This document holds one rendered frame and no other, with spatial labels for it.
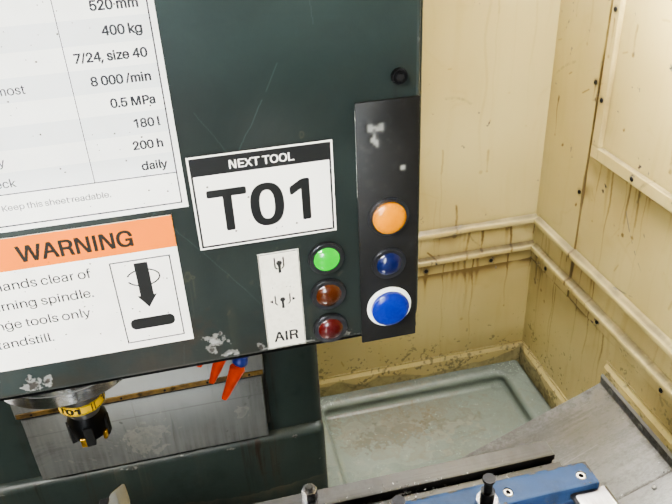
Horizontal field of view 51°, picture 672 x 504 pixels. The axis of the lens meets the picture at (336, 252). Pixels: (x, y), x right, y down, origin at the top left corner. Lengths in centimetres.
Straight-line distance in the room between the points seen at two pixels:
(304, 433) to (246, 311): 104
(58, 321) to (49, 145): 13
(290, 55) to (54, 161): 16
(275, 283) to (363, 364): 147
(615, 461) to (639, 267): 41
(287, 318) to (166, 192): 14
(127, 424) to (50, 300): 96
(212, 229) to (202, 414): 99
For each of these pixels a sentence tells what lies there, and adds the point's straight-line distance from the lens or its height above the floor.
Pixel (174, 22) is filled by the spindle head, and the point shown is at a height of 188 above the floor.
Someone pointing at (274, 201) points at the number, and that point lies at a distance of 49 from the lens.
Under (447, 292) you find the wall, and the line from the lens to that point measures 192.
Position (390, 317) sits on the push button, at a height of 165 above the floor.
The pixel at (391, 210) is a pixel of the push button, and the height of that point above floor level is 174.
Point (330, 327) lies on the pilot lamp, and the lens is 55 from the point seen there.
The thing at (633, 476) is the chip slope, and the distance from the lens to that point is 162.
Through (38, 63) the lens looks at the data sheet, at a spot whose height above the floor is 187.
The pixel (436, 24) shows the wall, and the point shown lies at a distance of 161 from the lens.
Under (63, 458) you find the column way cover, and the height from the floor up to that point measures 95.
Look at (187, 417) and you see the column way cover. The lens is 146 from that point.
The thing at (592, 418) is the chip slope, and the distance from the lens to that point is 172.
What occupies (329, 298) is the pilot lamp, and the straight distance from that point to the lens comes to 53.
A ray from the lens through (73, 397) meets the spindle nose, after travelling 75.
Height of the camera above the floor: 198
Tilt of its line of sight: 31 degrees down
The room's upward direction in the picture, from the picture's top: 3 degrees counter-clockwise
